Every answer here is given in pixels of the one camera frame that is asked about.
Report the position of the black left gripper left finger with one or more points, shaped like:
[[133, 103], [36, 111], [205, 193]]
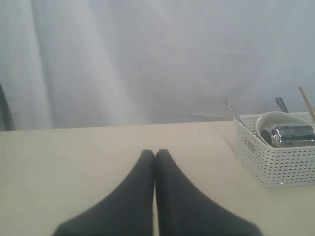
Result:
[[126, 211]]

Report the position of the silver metal fork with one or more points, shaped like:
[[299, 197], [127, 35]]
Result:
[[280, 102]]

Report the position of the white ceramic bowl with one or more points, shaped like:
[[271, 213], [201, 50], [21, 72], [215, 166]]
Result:
[[271, 119]]

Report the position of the silver metal knife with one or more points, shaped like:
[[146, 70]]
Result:
[[233, 112]]

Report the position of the white perforated plastic basket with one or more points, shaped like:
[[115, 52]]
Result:
[[272, 167]]

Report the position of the shiny stainless steel cup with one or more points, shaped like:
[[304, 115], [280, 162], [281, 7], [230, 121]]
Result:
[[289, 136]]

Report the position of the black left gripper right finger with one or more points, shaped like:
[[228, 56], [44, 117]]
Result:
[[183, 210]]

